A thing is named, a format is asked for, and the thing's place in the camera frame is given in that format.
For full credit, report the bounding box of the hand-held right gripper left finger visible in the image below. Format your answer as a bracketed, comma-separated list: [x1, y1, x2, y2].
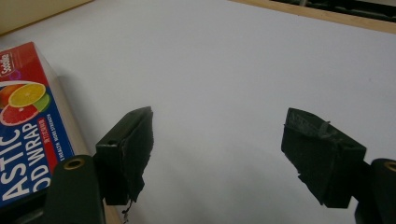
[94, 105, 155, 206]

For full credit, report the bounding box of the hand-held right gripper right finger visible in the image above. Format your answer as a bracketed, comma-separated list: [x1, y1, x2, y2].
[280, 107, 368, 209]

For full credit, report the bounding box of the blue and red wrap box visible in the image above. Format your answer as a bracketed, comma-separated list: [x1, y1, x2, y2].
[0, 41, 92, 210]

